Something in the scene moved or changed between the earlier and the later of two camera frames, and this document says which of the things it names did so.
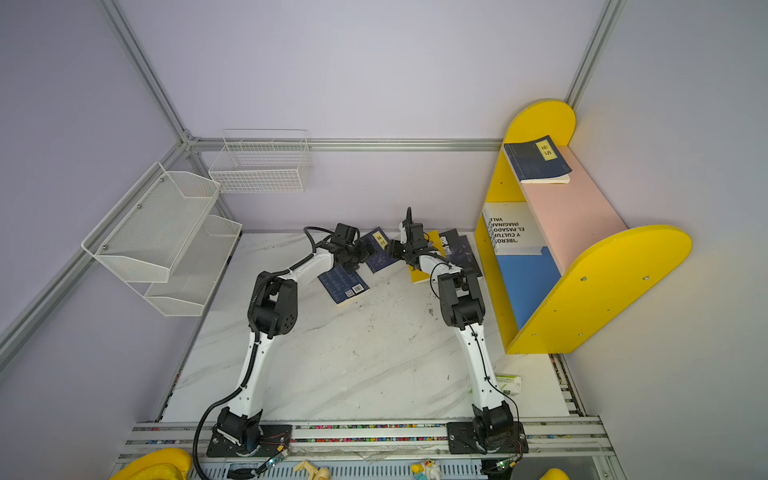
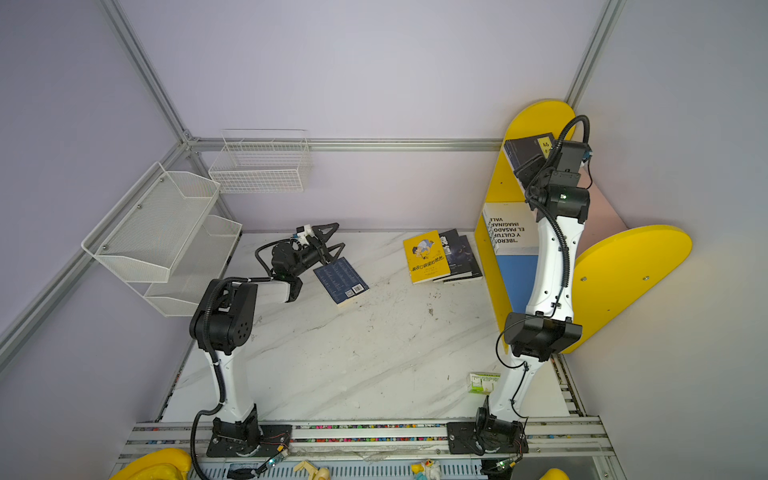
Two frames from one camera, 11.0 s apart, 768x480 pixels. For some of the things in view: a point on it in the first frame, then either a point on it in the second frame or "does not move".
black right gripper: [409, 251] → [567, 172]
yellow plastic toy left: [165, 464] does not move
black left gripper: [364, 254] → [320, 247]
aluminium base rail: [390, 451] does not move
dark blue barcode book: [343, 285] does not move
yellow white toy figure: [430, 470] does not move
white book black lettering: [511, 228] does not move
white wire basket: [257, 161] does not move
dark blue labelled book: [382, 257] → [522, 150]
